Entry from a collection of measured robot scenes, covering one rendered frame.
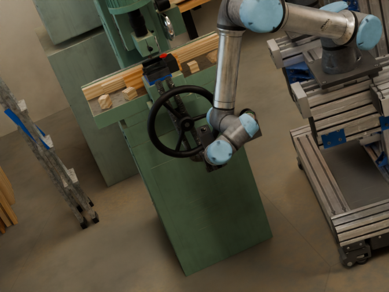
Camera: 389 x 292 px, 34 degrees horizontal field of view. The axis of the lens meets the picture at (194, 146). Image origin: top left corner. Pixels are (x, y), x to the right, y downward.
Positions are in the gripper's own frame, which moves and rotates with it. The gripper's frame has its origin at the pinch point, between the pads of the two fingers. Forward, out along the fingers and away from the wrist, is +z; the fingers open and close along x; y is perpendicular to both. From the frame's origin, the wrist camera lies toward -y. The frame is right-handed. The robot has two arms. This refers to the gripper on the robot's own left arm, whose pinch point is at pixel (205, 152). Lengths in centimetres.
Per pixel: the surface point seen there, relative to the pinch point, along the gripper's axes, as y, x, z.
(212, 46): -39, 23, 23
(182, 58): -38.9, 9.1, 22.8
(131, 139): -16.2, -23.3, 18.2
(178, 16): -57, 16, 31
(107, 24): -65, -13, 30
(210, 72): -27.7, 15.8, 11.4
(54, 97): -87, -60, 265
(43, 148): -35, -64, 93
